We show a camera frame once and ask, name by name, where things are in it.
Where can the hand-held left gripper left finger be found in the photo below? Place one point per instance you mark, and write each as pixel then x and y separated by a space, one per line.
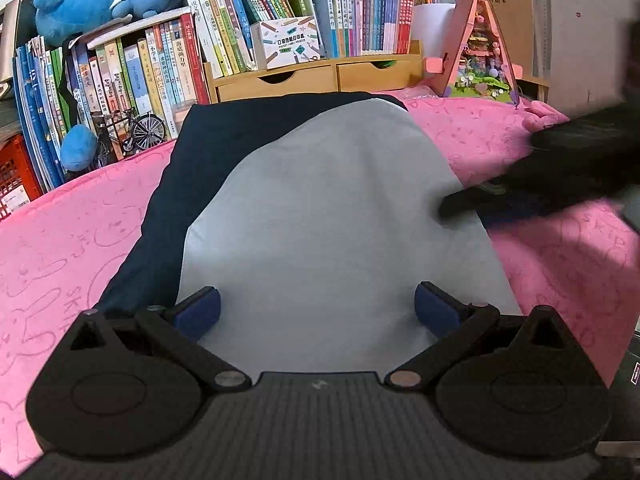
pixel 200 312

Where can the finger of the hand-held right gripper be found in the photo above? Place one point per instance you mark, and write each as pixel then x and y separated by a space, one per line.
pixel 465 202

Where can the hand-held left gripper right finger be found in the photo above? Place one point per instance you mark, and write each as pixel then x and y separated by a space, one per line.
pixel 435 312

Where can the navy white striped jacket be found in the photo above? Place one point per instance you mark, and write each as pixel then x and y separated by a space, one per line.
pixel 325 210

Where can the pink toy house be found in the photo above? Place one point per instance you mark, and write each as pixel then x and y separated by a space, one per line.
pixel 475 65

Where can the pink rabbit-print blanket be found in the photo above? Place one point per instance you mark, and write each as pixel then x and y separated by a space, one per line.
pixel 60 240

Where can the black model bicycle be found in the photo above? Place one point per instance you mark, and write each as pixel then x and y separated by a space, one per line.
pixel 145 130

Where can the brown cardboard box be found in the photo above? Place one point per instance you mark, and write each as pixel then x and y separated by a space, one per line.
pixel 515 15

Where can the clear plastic jar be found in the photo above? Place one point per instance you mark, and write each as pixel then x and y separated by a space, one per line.
pixel 182 117

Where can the wooden drawer organizer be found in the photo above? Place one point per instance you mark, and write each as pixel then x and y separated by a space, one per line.
pixel 310 77

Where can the blue plush ball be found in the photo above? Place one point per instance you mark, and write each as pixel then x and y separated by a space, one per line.
pixel 77 147

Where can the red plastic crate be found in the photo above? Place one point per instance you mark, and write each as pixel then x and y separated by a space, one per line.
pixel 15 175

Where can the white printed cardboard box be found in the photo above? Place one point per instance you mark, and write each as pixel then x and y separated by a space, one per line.
pixel 285 45

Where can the row of tall books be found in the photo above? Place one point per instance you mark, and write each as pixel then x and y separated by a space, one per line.
pixel 130 75

